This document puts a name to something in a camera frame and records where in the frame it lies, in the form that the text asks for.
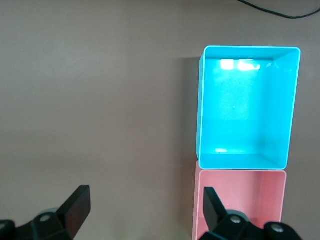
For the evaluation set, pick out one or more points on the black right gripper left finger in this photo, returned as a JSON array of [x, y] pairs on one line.
[[75, 210]]

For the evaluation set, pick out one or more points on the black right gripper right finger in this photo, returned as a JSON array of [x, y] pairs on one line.
[[212, 210]]

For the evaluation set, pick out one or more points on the pink plastic bin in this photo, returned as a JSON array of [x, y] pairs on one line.
[[250, 195]]

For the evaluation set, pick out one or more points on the blue plastic bin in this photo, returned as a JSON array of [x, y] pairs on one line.
[[245, 107]]

